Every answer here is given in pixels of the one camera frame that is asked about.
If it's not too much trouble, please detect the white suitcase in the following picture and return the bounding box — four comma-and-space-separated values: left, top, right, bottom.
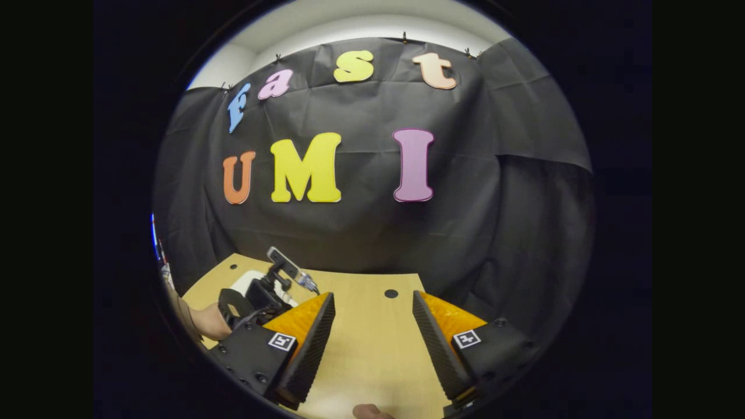
230, 269, 299, 309

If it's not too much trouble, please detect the black backdrop cloth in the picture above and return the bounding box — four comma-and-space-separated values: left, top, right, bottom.
152, 37, 595, 344

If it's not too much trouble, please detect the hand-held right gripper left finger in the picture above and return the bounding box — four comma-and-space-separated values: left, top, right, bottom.
207, 291, 336, 411

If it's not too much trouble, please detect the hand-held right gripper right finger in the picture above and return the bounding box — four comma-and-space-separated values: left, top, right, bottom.
412, 290, 539, 408

